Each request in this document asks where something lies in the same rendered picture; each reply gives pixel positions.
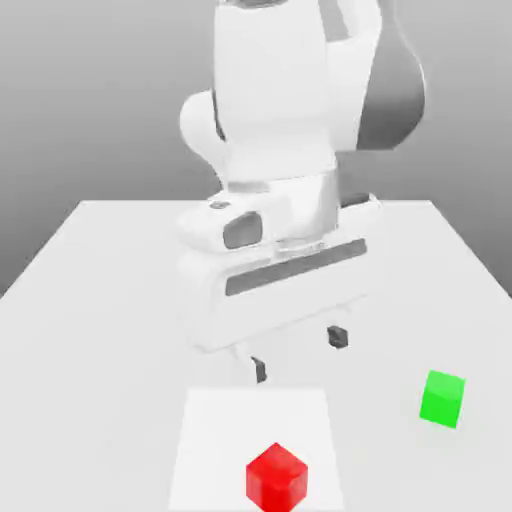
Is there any small green cube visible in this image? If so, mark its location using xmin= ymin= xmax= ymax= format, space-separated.
xmin=418 ymin=369 xmax=468 ymax=430

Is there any small red cube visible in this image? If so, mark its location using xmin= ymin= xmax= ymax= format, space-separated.
xmin=245 ymin=441 xmax=310 ymax=512

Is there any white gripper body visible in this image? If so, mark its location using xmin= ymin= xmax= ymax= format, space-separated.
xmin=176 ymin=234 xmax=370 ymax=355

